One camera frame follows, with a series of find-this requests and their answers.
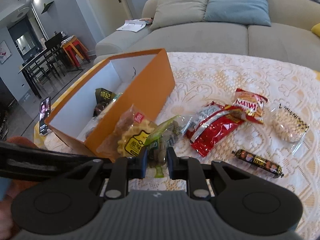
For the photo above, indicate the red yellow stool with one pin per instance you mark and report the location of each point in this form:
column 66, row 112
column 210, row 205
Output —
column 74, row 50

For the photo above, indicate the black dining table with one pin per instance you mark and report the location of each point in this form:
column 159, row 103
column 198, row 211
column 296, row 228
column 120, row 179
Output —
column 34, row 67

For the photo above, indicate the orange cardboard box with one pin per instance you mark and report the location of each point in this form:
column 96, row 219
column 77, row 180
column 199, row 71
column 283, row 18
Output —
column 89, row 112

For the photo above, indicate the waffle cookies clear bag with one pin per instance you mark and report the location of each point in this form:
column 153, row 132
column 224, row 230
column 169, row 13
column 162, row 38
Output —
column 128, row 136

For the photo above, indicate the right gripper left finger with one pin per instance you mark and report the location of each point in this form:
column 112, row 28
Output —
column 124, row 170

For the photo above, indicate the dark sausage stick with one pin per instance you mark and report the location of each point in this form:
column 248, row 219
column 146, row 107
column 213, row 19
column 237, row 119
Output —
column 259, row 162

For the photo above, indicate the clear bag of peanuts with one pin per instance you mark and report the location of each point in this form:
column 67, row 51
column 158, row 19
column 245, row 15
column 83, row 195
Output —
column 289, row 127

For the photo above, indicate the green snack bag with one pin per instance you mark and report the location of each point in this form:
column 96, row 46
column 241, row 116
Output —
column 164, row 136

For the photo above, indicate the small red orange chips bag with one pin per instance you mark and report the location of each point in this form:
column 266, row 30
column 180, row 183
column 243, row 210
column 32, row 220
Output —
column 250, row 105

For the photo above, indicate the red foil snack bag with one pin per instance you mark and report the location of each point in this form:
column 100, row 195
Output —
column 210, row 125

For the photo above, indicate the dark green snack packet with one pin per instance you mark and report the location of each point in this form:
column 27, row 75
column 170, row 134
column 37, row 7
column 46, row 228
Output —
column 103, row 98

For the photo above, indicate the white lace tablecloth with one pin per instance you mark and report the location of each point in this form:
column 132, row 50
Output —
column 202, row 78

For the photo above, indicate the cream door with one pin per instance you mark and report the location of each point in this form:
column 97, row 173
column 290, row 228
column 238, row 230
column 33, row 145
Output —
column 110, row 14

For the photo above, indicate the yellow cushion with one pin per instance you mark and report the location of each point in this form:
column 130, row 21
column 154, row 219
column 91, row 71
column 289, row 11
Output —
column 316, row 29

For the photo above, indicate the beige cushion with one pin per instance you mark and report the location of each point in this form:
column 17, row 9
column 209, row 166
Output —
column 175, row 12

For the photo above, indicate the long bread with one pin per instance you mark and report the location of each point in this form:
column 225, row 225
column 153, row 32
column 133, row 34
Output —
column 92, row 124

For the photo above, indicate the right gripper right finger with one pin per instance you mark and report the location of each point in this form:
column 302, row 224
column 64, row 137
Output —
column 190, row 170

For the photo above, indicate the black dining chair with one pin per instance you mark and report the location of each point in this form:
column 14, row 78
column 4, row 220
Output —
column 55, row 45

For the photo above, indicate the grey fabric sofa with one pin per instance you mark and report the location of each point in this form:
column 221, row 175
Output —
column 288, row 39

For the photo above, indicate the blue cushion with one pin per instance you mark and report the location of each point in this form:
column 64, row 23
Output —
column 245, row 12

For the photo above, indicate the white booklet on sofa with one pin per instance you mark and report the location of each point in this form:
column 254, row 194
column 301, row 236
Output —
column 135, row 25

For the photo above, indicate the smartphone on table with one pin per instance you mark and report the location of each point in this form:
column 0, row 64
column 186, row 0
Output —
column 44, row 112

